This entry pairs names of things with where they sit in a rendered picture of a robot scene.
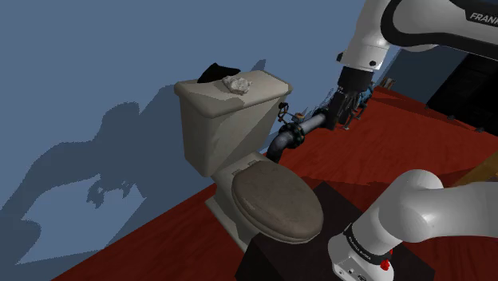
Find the blue valve fitting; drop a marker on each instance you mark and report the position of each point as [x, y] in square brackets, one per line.
[367, 95]

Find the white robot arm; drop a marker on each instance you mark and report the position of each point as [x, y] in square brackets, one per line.
[424, 210]

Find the brown wooden furniture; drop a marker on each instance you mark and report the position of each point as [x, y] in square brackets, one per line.
[482, 171]

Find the dark robot stand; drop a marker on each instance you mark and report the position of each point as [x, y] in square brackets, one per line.
[334, 206]

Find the dark cabinet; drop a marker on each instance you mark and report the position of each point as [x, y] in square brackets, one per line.
[472, 93]

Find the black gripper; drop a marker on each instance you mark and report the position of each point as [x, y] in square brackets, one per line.
[353, 81]

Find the black cloth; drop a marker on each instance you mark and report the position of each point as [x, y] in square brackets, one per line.
[216, 72]

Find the beige toilet with grey lid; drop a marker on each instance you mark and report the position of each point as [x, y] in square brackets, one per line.
[218, 124]

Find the white crumpled paper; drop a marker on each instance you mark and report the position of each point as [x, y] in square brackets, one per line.
[236, 84]

